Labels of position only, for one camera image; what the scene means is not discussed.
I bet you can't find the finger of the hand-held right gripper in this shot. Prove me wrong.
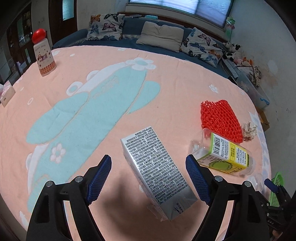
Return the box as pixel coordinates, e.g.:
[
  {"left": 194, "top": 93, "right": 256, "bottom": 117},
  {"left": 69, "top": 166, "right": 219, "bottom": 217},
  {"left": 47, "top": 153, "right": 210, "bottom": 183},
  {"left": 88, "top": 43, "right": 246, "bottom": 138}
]
[{"left": 264, "top": 178, "right": 292, "bottom": 207}]

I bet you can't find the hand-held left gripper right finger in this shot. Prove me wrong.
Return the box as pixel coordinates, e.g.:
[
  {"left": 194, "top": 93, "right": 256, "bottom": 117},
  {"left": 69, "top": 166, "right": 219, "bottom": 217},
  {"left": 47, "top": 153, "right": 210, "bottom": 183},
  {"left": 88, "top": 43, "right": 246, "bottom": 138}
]
[{"left": 185, "top": 155, "right": 271, "bottom": 241}]

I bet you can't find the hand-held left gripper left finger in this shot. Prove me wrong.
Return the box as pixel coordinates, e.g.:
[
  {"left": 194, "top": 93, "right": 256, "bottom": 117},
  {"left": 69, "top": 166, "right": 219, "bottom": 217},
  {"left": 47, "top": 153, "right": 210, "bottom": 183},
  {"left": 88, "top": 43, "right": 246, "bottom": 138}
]
[{"left": 26, "top": 155, "right": 112, "bottom": 241}]

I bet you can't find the green plastic basket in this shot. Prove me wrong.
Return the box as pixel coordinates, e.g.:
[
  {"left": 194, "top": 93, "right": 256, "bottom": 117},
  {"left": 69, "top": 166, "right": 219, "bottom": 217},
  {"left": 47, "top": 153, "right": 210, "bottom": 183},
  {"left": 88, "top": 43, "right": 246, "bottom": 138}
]
[{"left": 269, "top": 171, "right": 287, "bottom": 207}]

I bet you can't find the white and blue milk carton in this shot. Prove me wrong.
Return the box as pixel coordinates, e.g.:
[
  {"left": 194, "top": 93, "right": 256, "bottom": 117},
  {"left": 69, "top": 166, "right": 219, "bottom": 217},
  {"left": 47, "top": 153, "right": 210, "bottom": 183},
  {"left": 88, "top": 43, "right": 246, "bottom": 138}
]
[{"left": 121, "top": 126, "right": 199, "bottom": 222}]

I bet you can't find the clear bottle with green label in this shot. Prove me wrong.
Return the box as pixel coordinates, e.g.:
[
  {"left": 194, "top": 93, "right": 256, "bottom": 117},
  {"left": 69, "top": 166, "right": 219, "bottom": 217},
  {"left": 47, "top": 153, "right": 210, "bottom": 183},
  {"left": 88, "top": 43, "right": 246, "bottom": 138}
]
[{"left": 190, "top": 128, "right": 253, "bottom": 176}]

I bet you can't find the crumpled paper ball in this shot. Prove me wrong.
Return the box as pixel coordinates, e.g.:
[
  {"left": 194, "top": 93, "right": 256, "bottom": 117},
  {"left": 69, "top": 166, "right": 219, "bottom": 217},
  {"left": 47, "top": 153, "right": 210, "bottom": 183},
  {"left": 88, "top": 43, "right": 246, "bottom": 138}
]
[{"left": 241, "top": 122, "right": 258, "bottom": 141}]

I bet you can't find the cardboard box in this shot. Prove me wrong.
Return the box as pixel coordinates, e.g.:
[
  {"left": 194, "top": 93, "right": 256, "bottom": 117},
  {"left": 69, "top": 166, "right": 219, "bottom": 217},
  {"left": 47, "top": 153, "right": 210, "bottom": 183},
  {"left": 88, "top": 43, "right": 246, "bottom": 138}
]
[{"left": 257, "top": 109, "right": 270, "bottom": 131}]

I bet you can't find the red foam fruit net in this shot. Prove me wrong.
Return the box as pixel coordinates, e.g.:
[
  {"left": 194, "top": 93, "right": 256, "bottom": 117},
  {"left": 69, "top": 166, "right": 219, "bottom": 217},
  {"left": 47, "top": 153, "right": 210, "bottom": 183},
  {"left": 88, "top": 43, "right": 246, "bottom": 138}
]
[{"left": 200, "top": 100, "right": 244, "bottom": 144}]

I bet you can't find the pink blanket with teal print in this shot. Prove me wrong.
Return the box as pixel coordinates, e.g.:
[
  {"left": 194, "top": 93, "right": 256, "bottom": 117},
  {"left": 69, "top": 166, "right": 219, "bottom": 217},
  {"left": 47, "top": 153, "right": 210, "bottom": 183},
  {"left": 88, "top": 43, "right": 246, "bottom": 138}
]
[{"left": 0, "top": 45, "right": 272, "bottom": 241}]

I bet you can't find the clear plastic storage box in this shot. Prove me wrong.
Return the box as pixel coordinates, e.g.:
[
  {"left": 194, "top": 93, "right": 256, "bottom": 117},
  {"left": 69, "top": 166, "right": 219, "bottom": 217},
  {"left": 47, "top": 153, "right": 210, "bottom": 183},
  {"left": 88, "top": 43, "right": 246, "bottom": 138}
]
[{"left": 236, "top": 74, "right": 270, "bottom": 109}]

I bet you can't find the floral cloth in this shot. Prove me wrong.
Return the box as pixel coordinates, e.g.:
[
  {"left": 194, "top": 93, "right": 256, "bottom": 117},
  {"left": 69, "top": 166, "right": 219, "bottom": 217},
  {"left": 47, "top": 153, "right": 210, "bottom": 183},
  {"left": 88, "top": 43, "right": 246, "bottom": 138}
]
[{"left": 251, "top": 66, "right": 263, "bottom": 87}]

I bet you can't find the black white patterned box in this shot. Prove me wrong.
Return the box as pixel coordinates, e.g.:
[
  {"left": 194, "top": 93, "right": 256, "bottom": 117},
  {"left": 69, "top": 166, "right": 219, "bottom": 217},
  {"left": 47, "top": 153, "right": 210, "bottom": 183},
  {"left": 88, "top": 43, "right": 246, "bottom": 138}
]
[{"left": 221, "top": 58, "right": 240, "bottom": 80}]

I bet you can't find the orange and pink plush toy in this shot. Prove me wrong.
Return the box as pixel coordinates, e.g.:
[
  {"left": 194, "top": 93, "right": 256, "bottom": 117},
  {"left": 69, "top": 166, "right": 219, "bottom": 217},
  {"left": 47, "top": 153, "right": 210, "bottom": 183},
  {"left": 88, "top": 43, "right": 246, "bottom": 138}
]
[{"left": 235, "top": 57, "right": 253, "bottom": 67}]

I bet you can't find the pink tissue box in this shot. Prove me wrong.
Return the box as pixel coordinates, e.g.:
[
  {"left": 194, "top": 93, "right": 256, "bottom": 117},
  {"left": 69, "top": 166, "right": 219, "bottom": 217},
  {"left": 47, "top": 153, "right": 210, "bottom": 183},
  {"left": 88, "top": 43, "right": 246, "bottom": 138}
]
[{"left": 0, "top": 83, "right": 16, "bottom": 107}]

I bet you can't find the large butterfly print pillow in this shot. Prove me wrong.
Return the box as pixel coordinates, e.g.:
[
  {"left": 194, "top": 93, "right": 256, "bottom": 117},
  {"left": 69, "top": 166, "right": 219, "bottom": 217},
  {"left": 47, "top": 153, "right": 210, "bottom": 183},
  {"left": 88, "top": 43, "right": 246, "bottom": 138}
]
[{"left": 179, "top": 27, "right": 226, "bottom": 68}]

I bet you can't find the black and white cow plush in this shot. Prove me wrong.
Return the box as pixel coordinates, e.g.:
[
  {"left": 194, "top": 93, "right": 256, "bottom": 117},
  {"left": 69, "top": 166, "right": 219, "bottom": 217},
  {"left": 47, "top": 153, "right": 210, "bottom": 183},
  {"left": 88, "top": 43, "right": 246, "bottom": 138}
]
[{"left": 223, "top": 42, "right": 242, "bottom": 61}]

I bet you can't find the white bottle with red cap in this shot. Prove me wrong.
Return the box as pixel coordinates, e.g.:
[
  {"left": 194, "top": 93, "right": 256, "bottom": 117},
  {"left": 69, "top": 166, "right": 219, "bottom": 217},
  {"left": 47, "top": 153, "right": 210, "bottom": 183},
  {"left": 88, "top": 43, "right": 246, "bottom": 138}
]
[{"left": 32, "top": 28, "right": 57, "bottom": 77}]

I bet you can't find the blue sofa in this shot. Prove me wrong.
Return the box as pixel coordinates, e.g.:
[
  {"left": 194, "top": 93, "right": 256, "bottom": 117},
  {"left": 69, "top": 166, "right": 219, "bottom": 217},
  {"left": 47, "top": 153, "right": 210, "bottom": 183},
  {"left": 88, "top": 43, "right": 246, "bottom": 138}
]
[{"left": 52, "top": 11, "right": 234, "bottom": 79}]

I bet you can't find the beige pillow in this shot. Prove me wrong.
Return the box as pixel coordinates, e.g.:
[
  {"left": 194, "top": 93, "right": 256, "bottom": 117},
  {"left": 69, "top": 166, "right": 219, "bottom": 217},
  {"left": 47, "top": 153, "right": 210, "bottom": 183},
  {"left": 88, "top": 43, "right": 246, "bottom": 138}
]
[{"left": 136, "top": 21, "right": 185, "bottom": 52}]

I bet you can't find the small butterfly print pillow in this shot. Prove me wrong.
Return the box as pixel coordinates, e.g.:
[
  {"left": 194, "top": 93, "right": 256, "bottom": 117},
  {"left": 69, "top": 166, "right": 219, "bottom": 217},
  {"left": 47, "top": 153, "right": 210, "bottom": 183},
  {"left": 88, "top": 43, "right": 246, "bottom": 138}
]
[{"left": 86, "top": 13, "right": 126, "bottom": 41}]

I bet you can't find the colourful pinwheel toy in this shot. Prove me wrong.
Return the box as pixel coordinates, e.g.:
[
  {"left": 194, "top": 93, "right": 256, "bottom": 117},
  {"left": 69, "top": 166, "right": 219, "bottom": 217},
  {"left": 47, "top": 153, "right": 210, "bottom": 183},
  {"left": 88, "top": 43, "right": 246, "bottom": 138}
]
[{"left": 224, "top": 17, "right": 236, "bottom": 39}]

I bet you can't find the dark wooden door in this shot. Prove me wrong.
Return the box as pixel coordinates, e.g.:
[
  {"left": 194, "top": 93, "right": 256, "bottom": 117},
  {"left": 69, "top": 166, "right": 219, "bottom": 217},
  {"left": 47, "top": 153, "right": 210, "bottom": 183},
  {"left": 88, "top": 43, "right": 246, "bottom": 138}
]
[{"left": 50, "top": 0, "right": 78, "bottom": 47}]

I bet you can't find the dark wooden cabinet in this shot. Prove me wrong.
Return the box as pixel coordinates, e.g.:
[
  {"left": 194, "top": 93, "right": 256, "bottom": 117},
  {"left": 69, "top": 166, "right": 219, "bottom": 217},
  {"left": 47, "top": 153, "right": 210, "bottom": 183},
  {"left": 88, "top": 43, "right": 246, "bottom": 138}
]
[{"left": 6, "top": 10, "right": 33, "bottom": 70}]

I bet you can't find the window with printed blind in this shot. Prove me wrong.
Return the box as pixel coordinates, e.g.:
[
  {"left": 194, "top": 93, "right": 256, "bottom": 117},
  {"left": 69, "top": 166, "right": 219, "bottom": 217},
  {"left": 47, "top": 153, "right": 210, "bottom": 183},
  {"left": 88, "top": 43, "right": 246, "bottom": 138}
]
[{"left": 126, "top": 0, "right": 235, "bottom": 29}]

